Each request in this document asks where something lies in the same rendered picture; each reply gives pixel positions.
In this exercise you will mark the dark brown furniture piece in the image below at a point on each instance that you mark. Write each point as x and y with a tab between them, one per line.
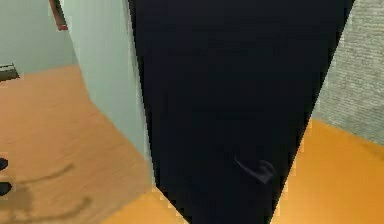
7	73

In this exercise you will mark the black round object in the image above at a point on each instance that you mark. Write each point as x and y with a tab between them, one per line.
4	188
2	163

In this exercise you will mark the red-brown framed wall picture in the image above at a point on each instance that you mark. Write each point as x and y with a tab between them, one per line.
58	16

